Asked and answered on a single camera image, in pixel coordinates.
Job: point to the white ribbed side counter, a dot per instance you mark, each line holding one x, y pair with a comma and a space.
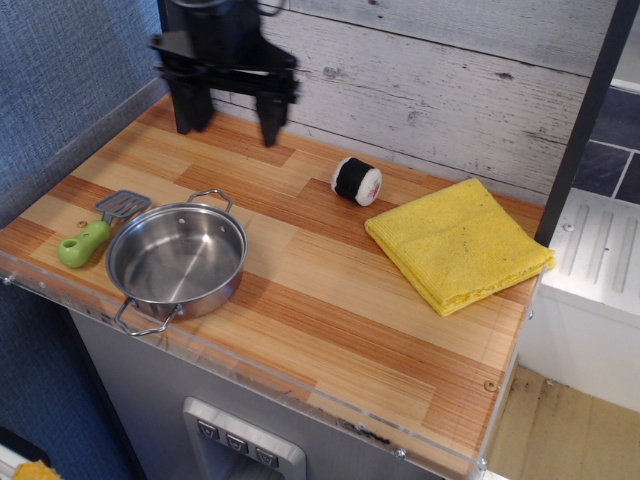
596, 244

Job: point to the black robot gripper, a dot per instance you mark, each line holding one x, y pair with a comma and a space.
220, 46

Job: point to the toy sushi roll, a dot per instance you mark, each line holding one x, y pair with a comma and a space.
357, 181

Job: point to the dark grey right post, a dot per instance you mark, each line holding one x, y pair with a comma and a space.
609, 56

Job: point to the dark grey left post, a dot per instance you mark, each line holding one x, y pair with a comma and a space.
167, 20

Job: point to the stainless steel pot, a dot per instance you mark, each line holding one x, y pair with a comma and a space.
177, 260

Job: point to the yellow folded cloth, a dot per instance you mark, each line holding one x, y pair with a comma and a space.
458, 246

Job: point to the dark grey post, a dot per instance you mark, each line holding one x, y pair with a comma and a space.
609, 56
167, 20

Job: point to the yellow object bottom corner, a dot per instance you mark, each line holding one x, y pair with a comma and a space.
35, 471

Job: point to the silver dispenser button panel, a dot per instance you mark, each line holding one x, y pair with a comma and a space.
227, 447

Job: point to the green handled grey spatula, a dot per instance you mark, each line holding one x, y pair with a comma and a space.
76, 251

